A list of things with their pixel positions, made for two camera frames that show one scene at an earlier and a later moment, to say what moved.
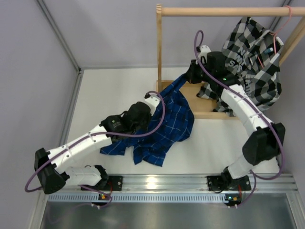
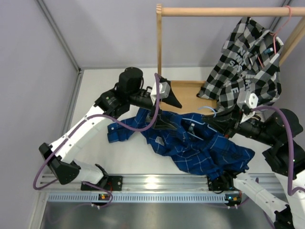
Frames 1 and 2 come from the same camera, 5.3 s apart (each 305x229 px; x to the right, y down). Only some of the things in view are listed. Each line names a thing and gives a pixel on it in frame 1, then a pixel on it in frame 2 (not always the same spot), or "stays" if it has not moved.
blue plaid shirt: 172,123 -> 193,142
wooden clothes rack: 203,108 stays
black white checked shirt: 251,54 stays
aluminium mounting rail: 198,182 stays
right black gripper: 190,75 -> 220,122
